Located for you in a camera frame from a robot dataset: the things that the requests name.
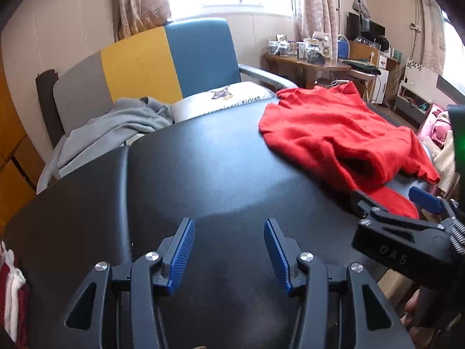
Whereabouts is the white printed pillow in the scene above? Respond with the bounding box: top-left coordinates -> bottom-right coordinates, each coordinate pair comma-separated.
171,82 -> 278,124

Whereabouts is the dark green cloth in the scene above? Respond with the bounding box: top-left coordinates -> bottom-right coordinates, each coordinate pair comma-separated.
341,58 -> 382,76

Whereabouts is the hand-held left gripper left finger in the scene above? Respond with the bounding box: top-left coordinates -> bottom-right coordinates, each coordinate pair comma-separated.
49,218 -> 197,349

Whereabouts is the pink clothes pile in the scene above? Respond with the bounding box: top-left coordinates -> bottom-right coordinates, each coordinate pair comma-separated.
418,104 -> 455,197

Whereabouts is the orange wooden wardrobe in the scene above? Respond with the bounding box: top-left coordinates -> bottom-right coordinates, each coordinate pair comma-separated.
0,58 -> 48,233

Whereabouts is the multicoloured cloth pile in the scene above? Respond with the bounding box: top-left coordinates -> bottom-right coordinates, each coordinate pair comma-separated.
0,242 -> 31,346

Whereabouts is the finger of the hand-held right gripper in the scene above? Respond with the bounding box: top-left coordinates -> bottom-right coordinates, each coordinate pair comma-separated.
350,188 -> 450,241
408,186 -> 463,223

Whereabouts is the beige patterned curtain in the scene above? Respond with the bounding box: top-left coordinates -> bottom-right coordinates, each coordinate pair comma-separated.
115,0 -> 172,40
421,0 -> 447,75
300,0 -> 344,40

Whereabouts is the white low shelf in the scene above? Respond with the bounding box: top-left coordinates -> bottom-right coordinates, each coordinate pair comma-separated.
394,58 -> 438,126

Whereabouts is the red knit sweater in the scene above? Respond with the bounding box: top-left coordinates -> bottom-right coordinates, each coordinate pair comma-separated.
259,82 -> 441,220

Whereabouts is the cluster of jars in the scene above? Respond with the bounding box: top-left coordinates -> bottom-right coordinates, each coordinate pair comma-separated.
267,33 -> 333,62

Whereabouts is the grey shirt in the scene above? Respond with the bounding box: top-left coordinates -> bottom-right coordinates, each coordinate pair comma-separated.
36,97 -> 174,195

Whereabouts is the grey yellow blue sofa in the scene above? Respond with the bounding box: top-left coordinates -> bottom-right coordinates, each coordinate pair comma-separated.
35,18 -> 300,149

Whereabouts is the black monitor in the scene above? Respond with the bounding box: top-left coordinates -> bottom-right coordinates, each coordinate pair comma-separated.
347,12 -> 386,44

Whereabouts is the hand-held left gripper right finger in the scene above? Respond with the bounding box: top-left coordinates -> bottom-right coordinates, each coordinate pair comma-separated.
263,219 -> 416,349

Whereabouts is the person's right hand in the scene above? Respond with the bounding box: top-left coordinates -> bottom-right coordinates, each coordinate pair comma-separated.
404,294 -> 434,349

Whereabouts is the small bright window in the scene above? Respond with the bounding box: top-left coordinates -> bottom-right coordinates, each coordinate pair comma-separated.
438,9 -> 465,99

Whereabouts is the blue container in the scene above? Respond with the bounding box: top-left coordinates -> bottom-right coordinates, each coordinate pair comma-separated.
337,35 -> 352,61

